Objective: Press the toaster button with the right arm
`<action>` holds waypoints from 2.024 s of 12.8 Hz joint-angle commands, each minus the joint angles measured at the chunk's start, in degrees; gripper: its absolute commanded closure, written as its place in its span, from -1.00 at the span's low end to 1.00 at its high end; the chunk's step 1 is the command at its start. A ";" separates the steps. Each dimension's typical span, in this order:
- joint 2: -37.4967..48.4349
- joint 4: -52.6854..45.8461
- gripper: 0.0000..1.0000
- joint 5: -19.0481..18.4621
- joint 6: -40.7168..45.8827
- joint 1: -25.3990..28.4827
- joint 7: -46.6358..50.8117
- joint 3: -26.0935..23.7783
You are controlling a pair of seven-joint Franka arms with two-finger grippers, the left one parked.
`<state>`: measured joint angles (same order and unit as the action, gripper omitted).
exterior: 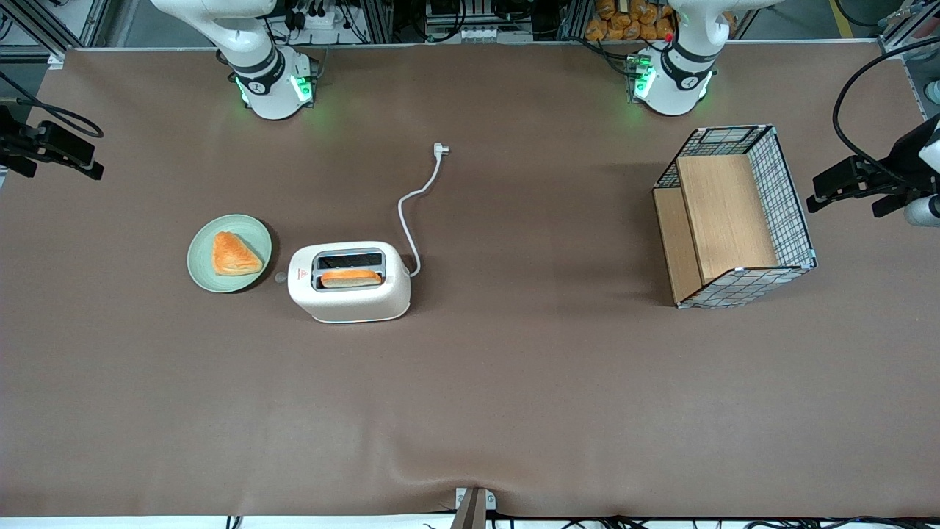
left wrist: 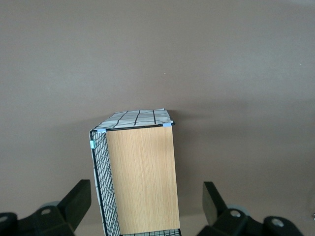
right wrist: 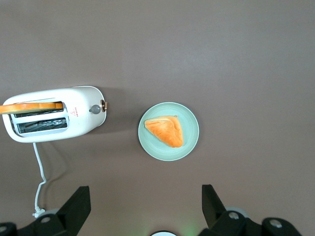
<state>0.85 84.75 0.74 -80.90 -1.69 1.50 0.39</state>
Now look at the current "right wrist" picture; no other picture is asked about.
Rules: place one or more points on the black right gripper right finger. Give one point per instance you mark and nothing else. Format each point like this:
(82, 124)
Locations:
(216, 214)

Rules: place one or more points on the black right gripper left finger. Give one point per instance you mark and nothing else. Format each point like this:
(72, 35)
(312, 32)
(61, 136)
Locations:
(71, 211)

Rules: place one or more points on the white two-slot toaster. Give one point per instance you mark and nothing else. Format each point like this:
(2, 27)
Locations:
(81, 123)

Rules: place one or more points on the copper toaster dial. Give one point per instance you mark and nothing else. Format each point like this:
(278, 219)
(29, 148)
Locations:
(104, 105)

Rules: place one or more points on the pale green round plate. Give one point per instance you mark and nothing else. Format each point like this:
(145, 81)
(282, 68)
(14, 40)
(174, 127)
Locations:
(152, 147)

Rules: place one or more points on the triangular orange pastry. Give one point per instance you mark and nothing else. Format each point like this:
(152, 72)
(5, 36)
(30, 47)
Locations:
(167, 131)

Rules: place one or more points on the orange-crust toast slice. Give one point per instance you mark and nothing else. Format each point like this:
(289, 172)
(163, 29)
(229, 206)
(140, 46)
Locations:
(29, 107)

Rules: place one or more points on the brown table cloth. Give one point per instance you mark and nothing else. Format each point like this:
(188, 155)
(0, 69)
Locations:
(197, 49)

